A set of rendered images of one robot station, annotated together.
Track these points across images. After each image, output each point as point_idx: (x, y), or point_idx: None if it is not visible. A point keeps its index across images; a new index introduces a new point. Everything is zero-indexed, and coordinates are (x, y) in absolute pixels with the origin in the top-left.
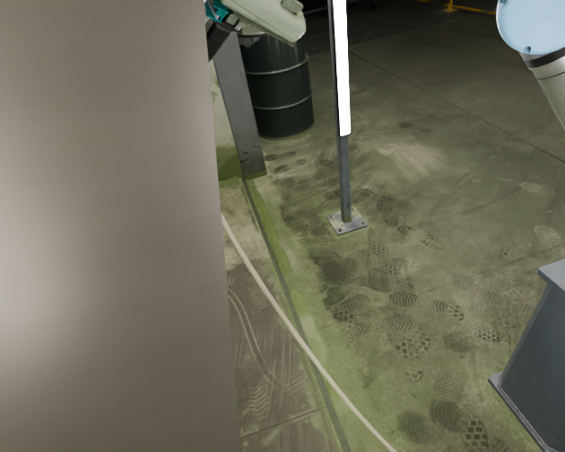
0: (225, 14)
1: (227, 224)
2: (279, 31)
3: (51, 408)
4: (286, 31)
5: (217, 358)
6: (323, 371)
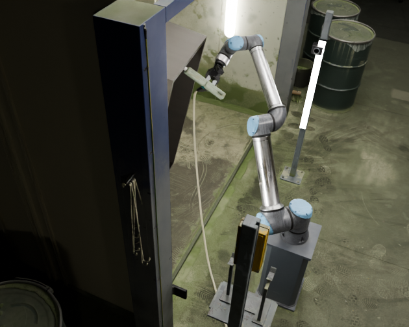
0: (204, 88)
1: (194, 132)
2: (216, 96)
3: None
4: (217, 96)
5: None
6: (199, 201)
